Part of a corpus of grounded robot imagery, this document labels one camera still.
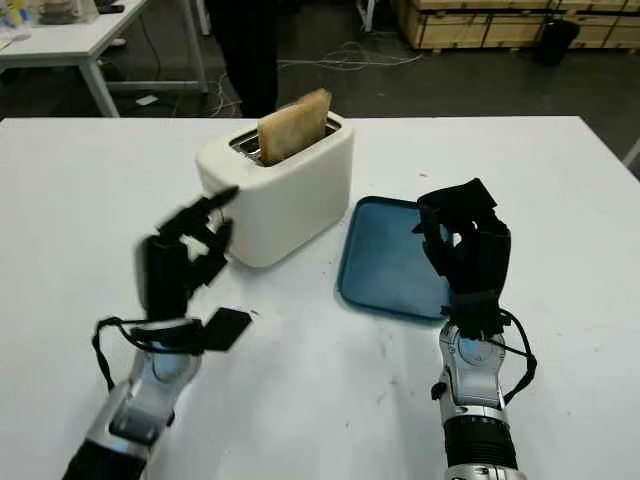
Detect slice of brown bread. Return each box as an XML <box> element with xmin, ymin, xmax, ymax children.
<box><xmin>256</xmin><ymin>88</ymin><xmax>333</xmax><ymax>168</ymax></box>

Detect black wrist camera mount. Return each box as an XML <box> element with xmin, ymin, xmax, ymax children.
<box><xmin>198</xmin><ymin>306</ymin><xmax>253</xmax><ymax>354</ymax></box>
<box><xmin>441</xmin><ymin>289</ymin><xmax>504</xmax><ymax>339</ymax></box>

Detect yellow and blue box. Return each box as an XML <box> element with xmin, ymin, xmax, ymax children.
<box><xmin>0</xmin><ymin>0</ymin><xmax>34</xmax><ymax>39</ymax></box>

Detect white background desk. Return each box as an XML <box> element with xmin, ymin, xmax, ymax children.
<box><xmin>0</xmin><ymin>0</ymin><xmax>209</xmax><ymax>119</ymax></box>

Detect black waste bin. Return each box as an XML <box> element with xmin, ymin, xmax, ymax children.
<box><xmin>536</xmin><ymin>16</ymin><xmax>582</xmax><ymax>67</ymax></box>

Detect tangled white floor cable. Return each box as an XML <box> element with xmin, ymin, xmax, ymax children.
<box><xmin>276</xmin><ymin>41</ymin><xmax>425</xmax><ymax>72</ymax></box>

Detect stacked wooden crates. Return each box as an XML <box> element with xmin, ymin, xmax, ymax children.
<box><xmin>396</xmin><ymin>0</ymin><xmax>640</xmax><ymax>52</ymax></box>

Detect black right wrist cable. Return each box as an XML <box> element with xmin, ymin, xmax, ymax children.
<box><xmin>491</xmin><ymin>308</ymin><xmax>539</xmax><ymax>407</ymax></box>

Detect white two-slot toaster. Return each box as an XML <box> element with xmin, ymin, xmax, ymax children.
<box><xmin>195</xmin><ymin>110</ymin><xmax>357</xmax><ymax>272</ymax></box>

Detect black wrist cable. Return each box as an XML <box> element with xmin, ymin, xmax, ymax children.
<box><xmin>90</xmin><ymin>315</ymin><xmax>207</xmax><ymax>392</ymax></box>
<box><xmin>491</xmin><ymin>308</ymin><xmax>539</xmax><ymax>407</ymax></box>

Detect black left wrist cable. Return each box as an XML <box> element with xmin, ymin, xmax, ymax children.
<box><xmin>90</xmin><ymin>315</ymin><xmax>207</xmax><ymax>392</ymax></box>

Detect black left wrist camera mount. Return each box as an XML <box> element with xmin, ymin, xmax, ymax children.
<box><xmin>198</xmin><ymin>306</ymin><xmax>253</xmax><ymax>354</ymax></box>

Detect blue plastic tray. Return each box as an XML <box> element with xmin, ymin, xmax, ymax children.
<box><xmin>333</xmin><ymin>195</ymin><xmax>457</xmax><ymax>328</ymax></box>

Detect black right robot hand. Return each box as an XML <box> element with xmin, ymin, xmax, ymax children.
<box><xmin>412</xmin><ymin>177</ymin><xmax>514</xmax><ymax>297</ymax></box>

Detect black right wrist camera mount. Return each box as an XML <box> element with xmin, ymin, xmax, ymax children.
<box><xmin>441</xmin><ymin>289</ymin><xmax>504</xmax><ymax>339</ymax></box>

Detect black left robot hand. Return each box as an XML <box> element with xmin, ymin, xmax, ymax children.
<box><xmin>133</xmin><ymin>186</ymin><xmax>240</xmax><ymax>321</ymax></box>

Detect thin white desk cable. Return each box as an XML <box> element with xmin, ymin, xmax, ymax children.
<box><xmin>204</xmin><ymin>69</ymin><xmax>244</xmax><ymax>119</ymax></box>

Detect person in black trousers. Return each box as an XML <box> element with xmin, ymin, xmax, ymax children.
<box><xmin>209</xmin><ymin>0</ymin><xmax>282</xmax><ymax>119</ymax></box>

